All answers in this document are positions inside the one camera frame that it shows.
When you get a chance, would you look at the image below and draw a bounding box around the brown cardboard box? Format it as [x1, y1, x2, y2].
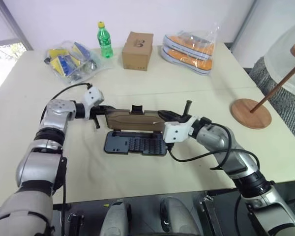
[121, 31, 154, 71]

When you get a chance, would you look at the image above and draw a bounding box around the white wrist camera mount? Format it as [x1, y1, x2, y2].
[82, 85, 105, 115]
[163, 117, 200, 143]

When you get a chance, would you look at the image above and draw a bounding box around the clear plastic bag of packets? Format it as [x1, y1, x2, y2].
[43, 40, 114, 86]

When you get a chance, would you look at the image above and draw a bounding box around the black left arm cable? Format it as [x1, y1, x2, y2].
[39, 83, 93, 236]

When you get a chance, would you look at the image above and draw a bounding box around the green plastic bottle yellow cap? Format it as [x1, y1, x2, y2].
[97, 21, 114, 59]

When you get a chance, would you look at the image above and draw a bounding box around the grey window frame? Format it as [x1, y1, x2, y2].
[0, 0, 34, 90]

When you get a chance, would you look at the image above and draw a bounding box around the grey vertical wall post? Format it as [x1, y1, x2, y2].
[232, 0, 258, 51]

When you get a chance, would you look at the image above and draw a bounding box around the person in white shirt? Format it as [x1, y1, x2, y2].
[249, 14, 295, 148]

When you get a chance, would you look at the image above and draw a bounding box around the grey shoe with orange insole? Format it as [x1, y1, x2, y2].
[162, 34, 216, 61]
[160, 48, 213, 76]

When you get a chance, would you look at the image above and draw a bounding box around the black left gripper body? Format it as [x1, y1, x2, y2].
[89, 106, 108, 130]

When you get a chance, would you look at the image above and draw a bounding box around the metal table leg bracket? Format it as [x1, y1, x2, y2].
[199, 191, 228, 236]

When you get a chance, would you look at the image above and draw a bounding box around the grey rounded robot leg cover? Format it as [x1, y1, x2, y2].
[160, 198, 202, 236]
[99, 199, 133, 236]

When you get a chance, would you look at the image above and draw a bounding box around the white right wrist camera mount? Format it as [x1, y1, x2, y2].
[163, 117, 200, 143]

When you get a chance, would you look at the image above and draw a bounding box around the round wooden pedestal stand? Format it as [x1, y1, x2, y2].
[230, 43, 295, 130]

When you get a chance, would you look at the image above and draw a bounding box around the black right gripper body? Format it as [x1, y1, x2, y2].
[166, 100, 194, 123]

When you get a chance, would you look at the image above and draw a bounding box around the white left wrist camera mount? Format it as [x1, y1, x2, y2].
[82, 85, 105, 115]

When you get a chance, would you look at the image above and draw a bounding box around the blue yellow packet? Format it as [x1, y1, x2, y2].
[50, 55, 81, 77]
[71, 42, 91, 61]

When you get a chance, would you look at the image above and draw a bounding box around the brown tool case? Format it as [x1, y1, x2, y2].
[103, 104, 168, 157]

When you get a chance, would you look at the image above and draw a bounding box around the clear plastic shoe bag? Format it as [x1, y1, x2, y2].
[159, 23, 221, 78]

